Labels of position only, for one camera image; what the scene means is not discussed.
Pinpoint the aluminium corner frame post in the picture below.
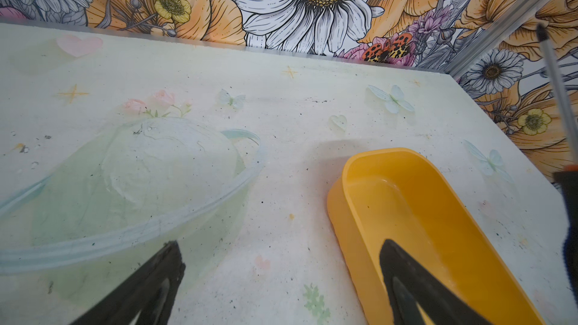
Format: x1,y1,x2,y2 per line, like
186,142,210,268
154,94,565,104
444,0,548,78

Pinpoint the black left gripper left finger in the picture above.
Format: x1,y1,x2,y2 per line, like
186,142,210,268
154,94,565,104
73,241,186,324

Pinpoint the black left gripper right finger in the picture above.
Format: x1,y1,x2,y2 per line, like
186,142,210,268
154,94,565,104
379,239,489,324

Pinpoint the yellow plastic bin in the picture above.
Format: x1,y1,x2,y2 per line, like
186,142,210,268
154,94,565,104
327,148,543,324

